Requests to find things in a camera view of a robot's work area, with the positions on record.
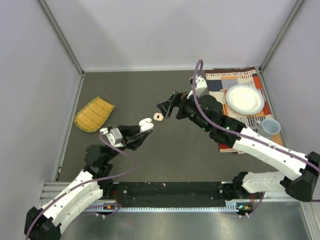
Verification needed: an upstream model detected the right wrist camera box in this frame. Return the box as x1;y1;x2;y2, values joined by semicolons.
187;76;208;99

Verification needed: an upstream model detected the pale blue cup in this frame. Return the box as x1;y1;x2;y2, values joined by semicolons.
260;118;281;140

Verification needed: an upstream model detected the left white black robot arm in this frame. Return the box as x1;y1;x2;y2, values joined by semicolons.
24;118;154;240

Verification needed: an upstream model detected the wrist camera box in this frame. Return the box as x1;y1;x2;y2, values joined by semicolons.
99;126;124;148
187;76;208;99

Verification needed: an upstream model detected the pink handled fork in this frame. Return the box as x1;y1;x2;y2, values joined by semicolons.
246;118;261;130

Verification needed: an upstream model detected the purple cable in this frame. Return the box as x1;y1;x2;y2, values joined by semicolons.
24;131;138;238
191;59;320;218

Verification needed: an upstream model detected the white earbud charging case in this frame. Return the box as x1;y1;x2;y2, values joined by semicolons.
138;117;154;133

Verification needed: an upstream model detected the aluminium front rail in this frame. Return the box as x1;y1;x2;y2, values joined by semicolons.
38;182;298;207

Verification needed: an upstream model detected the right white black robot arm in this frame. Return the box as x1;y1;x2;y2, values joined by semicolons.
157;92;320;202

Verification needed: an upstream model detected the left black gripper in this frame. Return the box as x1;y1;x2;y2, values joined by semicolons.
104;123;153;162

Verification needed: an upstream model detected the white paper plate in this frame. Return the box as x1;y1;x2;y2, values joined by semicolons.
225;84;265;115

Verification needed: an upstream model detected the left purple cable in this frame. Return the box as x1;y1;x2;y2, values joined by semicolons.
24;131;138;238

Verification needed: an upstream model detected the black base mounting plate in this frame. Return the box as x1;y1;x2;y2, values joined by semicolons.
102;181;237;207

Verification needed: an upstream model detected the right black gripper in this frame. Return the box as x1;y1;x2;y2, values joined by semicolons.
156;89;211;133

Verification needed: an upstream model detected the pink earbud charging case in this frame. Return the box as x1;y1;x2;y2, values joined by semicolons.
153;112;164;122

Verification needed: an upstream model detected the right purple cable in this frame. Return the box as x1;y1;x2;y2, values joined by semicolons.
191;59;320;218

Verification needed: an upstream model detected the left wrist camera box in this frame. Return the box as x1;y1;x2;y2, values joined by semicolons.
99;126;124;148

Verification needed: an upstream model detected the yellow woven mat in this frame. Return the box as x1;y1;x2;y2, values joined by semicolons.
73;96;115;133

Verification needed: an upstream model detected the grey slotted cable duct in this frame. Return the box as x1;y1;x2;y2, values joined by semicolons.
84;202;239;213

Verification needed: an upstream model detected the patterned orange placemat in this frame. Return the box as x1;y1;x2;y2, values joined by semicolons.
204;66;285;154

